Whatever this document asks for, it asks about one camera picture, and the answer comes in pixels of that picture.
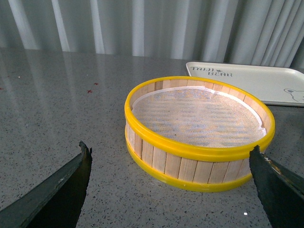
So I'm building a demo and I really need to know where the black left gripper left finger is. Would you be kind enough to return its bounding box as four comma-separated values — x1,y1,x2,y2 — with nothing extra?
0,142,92,228

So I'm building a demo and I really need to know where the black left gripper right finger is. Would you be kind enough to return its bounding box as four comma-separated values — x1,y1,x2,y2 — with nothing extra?
249,145,304,228

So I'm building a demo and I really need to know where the cream bear print tray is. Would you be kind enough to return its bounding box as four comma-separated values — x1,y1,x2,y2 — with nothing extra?
186,62,304,107

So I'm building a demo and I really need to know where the bamboo steamer with yellow rims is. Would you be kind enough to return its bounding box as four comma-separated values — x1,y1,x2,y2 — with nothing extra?
124,76,275,192

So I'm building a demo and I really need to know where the white steamer liner cloth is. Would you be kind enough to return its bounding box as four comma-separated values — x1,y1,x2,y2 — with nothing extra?
132,86,266,148

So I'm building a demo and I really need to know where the grey pleated curtain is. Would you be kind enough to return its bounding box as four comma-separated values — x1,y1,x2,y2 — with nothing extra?
0,0,304,68

